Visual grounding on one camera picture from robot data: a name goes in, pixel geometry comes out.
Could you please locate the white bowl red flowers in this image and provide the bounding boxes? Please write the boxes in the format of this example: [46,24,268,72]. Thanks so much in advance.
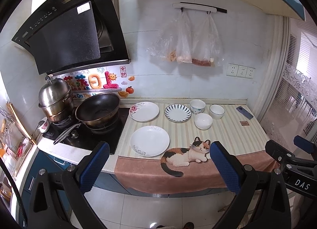
[194,113,213,130]

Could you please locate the white bowl dark rim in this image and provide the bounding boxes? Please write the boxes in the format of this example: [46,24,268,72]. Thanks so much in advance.
[209,105,225,119]

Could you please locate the white bowl blue dots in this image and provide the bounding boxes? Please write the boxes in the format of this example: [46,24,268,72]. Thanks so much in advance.
[190,99,206,115]

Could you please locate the white plate pink flowers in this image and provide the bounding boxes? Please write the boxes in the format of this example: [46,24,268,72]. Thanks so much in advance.
[129,101,159,122]

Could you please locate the white plate blue leaf pattern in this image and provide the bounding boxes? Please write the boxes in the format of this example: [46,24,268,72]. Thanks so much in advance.
[164,104,191,123]

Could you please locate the black gas stove top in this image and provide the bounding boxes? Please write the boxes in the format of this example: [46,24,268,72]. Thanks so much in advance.
[43,107,129,155]

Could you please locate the small brown square coaster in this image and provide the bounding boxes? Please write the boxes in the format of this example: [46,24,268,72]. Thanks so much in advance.
[240,121,249,126]

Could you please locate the black wok pan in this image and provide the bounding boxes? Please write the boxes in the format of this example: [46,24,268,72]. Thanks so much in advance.
[53,93,120,145]

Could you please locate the small floral cup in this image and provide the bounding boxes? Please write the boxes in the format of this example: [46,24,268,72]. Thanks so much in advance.
[38,117,51,134]

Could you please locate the plain white large plate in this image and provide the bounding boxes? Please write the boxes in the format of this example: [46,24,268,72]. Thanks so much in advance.
[130,125,170,158]

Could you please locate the striped cat table mat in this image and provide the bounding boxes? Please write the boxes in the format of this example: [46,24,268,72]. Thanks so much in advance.
[114,103,277,194]

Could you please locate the stainless steel steamer pot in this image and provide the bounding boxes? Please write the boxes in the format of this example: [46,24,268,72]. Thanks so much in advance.
[38,76,74,123]

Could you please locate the wooden cutting board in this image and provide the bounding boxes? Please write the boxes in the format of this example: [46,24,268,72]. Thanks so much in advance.
[6,102,36,145]

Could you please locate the right clear plastic bag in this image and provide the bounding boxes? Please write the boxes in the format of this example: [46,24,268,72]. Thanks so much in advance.
[191,13,223,68]

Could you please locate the clear plastic bag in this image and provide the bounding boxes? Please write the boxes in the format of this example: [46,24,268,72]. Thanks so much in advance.
[191,13,223,68]
[147,8,192,63]

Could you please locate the black range hood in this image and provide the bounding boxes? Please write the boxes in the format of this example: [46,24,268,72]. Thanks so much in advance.
[12,0,131,74]

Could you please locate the left clear plastic bag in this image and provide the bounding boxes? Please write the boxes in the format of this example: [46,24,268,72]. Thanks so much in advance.
[147,8,192,63]

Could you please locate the colourful wall sticker decoration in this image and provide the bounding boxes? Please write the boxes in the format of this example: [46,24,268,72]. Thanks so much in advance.
[58,65,135,100]

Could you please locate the white wall socket strip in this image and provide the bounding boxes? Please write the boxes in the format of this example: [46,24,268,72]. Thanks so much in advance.
[226,64,256,79]

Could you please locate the white wall hook rail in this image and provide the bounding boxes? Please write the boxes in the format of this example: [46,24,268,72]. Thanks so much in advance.
[173,2,227,14]

